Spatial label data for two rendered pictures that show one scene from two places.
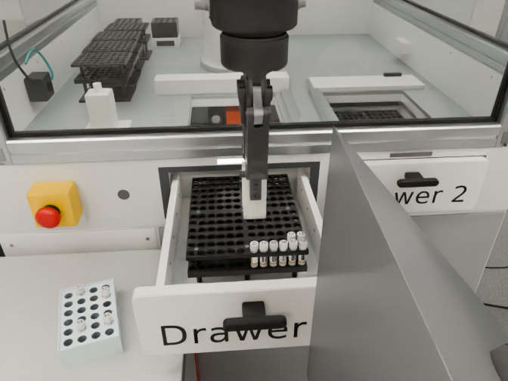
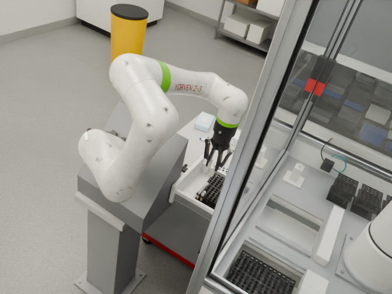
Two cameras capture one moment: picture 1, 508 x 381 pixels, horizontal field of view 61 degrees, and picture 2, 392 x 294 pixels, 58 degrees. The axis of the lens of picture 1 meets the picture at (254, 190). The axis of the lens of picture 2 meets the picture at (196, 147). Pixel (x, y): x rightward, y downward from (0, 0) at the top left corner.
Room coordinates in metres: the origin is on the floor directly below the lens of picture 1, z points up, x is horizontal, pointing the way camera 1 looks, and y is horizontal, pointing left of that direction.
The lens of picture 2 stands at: (0.92, -1.11, 2.01)
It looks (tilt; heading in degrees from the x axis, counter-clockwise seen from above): 38 degrees down; 116
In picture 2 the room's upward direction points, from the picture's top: 14 degrees clockwise
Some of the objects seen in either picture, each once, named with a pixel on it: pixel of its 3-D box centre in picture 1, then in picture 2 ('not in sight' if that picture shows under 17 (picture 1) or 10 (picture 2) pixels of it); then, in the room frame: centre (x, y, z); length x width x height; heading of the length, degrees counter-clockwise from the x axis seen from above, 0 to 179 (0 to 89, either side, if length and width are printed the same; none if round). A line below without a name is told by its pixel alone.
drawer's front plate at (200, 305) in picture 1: (252, 316); (188, 177); (0.39, 0.00, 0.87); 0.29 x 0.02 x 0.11; 94
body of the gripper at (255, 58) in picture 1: (254, 72); (220, 140); (0.49, 0.00, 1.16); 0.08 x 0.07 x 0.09; 4
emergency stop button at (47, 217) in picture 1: (49, 215); not in sight; (0.60, 0.35, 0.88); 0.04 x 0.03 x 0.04; 94
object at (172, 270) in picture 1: (243, 224); (226, 200); (0.59, 0.02, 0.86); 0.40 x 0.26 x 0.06; 4
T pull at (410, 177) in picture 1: (415, 179); not in sight; (0.67, -0.29, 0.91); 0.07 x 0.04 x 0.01; 94
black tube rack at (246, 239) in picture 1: (243, 225); (225, 199); (0.59, 0.02, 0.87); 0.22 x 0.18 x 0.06; 4
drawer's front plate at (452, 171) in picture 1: (406, 186); not in sight; (0.70, -0.29, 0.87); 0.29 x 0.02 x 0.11; 94
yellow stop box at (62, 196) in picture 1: (54, 205); not in sight; (0.64, 0.35, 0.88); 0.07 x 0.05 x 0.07; 94
